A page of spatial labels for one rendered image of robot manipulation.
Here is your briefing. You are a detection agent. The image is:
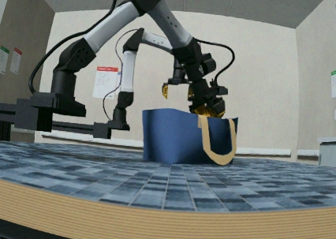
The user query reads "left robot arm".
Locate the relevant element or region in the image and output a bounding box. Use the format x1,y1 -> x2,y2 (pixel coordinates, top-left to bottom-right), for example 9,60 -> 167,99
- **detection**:
107,28 -> 187,126

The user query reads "yellow striped drink can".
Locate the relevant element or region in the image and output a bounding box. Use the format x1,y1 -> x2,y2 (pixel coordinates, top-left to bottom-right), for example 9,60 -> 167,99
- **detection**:
202,106 -> 214,118

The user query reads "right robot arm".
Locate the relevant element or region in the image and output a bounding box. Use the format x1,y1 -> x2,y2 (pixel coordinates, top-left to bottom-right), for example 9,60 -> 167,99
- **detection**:
32,0 -> 217,108

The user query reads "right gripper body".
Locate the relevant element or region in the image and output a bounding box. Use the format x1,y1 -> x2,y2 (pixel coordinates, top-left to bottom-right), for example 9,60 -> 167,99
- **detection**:
189,79 -> 226,116

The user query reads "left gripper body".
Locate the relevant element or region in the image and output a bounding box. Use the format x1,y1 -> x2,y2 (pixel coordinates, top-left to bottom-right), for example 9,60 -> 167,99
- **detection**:
162,69 -> 191,93

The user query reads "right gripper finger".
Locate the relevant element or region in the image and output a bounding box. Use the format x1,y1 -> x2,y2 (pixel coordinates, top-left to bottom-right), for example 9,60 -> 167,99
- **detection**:
209,108 -> 226,118
192,104 -> 205,115

